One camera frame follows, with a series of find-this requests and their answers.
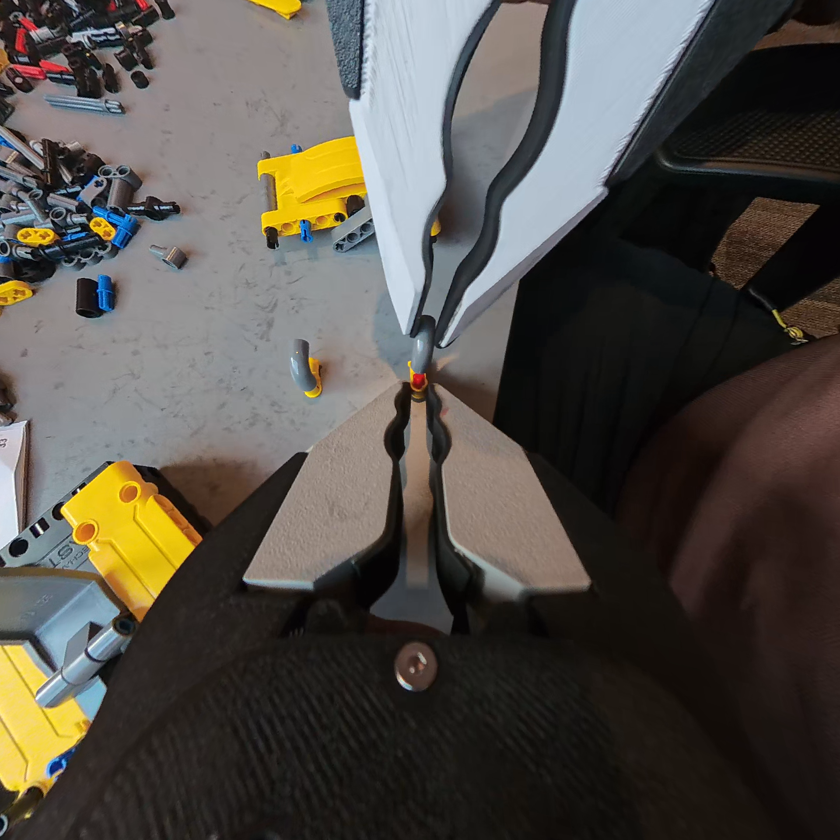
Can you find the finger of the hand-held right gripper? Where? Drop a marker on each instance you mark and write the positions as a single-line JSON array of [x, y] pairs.
[[400, 131], [591, 131]]

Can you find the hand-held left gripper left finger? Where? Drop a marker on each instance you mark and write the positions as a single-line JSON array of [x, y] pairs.
[[322, 525]]

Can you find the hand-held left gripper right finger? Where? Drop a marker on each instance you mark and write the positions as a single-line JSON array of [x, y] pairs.
[[512, 525]]

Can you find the yellow curved brick assembly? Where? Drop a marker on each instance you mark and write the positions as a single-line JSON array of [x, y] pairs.
[[309, 184]]

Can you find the small grey curved piece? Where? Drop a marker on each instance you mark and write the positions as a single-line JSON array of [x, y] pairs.
[[301, 357], [420, 344]]

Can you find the yellow and black brick assembly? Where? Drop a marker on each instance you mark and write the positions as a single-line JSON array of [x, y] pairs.
[[118, 538]]

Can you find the pile of small brick parts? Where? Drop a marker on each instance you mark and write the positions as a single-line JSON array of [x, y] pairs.
[[79, 145]]

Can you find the black office chair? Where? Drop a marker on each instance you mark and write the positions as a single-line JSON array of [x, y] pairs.
[[748, 145]]

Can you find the yellow curved panel piece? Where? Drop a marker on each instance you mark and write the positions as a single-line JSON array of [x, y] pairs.
[[276, 7]]

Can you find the person in brown shirt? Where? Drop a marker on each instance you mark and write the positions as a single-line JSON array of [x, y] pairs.
[[761, 551]]

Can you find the small grey pin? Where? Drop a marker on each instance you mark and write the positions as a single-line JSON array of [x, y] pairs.
[[167, 256]]

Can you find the instruction booklet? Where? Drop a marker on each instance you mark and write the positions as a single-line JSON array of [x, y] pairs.
[[13, 473]]

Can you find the black and blue pin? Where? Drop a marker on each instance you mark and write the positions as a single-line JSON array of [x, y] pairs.
[[95, 295]]

